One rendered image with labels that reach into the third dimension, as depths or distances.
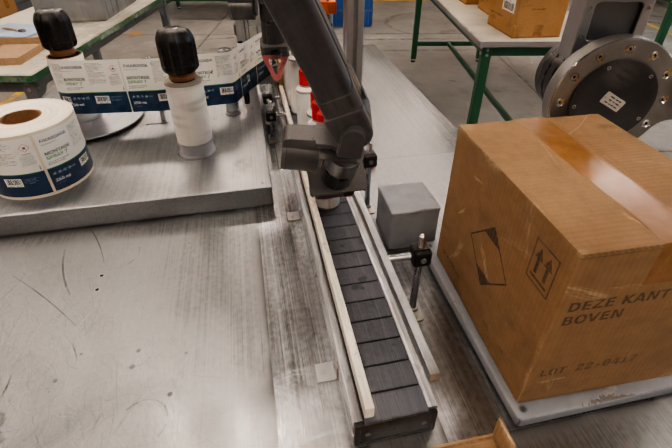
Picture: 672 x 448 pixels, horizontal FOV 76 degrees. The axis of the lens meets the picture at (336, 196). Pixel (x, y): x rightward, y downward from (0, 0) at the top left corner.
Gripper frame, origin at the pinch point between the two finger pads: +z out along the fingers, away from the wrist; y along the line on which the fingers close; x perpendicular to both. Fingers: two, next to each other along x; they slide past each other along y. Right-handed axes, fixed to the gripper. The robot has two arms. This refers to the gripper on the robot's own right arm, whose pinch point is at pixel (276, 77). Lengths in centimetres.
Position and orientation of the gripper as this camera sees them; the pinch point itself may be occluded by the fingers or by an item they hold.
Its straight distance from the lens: 119.1
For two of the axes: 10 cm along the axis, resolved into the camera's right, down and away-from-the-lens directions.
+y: 1.9, 5.5, -8.1
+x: 9.8, -1.1, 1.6
